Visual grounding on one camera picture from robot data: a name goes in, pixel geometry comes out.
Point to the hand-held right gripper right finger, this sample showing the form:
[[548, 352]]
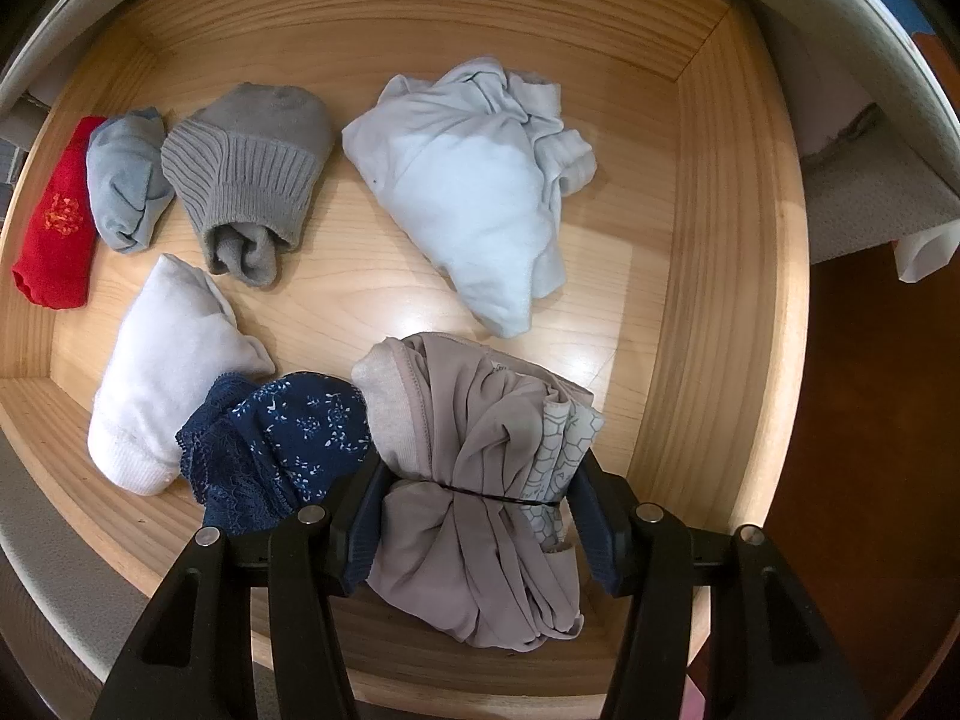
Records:
[[600, 540]]

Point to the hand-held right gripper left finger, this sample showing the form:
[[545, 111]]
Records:
[[360, 532]]

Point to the navy floral underwear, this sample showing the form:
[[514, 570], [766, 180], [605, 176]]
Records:
[[300, 427]]

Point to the beige underwear bundle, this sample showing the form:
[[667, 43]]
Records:
[[465, 465]]

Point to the white sock roll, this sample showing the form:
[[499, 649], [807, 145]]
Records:
[[165, 375]]

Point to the light blue white underwear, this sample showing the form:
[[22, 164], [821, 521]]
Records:
[[465, 195]]

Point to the grey ribbed sock roll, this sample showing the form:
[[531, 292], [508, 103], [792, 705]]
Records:
[[247, 157]]

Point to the red embroidered socks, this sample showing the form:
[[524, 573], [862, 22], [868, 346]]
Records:
[[60, 240]]

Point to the blue-grey sock roll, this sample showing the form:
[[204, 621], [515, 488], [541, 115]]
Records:
[[124, 180]]

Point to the wooden drawer grey front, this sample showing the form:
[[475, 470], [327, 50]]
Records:
[[487, 52]]

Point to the grey bedside cabinet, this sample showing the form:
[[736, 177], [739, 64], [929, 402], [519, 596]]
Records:
[[862, 195]]

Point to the blue foam mat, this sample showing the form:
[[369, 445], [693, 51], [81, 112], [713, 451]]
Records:
[[921, 4]]

